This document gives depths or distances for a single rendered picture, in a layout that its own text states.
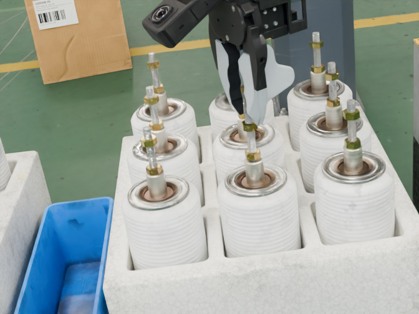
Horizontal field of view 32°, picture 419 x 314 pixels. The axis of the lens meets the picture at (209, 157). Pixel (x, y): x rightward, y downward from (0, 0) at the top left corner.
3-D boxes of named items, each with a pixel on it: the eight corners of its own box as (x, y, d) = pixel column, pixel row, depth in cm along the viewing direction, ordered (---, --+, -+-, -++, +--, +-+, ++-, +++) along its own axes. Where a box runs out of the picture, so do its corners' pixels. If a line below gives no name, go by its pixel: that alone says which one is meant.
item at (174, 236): (230, 311, 95) (212, 194, 87) (166, 344, 91) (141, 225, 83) (192, 276, 103) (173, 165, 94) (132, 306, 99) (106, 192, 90)
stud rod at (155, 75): (158, 103, 108) (149, 55, 104) (155, 101, 108) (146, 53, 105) (164, 100, 108) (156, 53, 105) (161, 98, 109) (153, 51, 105)
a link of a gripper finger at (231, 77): (274, 102, 87) (274, 32, 82) (232, 118, 85) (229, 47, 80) (260, 91, 90) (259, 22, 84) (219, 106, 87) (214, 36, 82)
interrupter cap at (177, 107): (196, 112, 108) (196, 108, 108) (151, 129, 105) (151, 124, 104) (171, 97, 114) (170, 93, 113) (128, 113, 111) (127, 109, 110)
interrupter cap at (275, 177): (300, 182, 87) (300, 177, 87) (250, 207, 84) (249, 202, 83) (260, 161, 93) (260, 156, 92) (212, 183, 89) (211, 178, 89)
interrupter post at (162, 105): (173, 112, 109) (169, 92, 107) (158, 118, 108) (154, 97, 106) (164, 107, 111) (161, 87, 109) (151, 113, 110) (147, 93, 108)
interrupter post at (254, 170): (270, 182, 88) (267, 158, 86) (254, 190, 87) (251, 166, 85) (257, 175, 90) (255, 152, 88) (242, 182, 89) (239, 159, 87)
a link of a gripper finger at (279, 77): (307, 116, 82) (294, 36, 79) (264, 133, 80) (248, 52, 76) (292, 111, 85) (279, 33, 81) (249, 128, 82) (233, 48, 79)
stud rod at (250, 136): (259, 169, 87) (253, 113, 83) (250, 171, 87) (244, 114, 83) (257, 166, 88) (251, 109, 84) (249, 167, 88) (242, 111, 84)
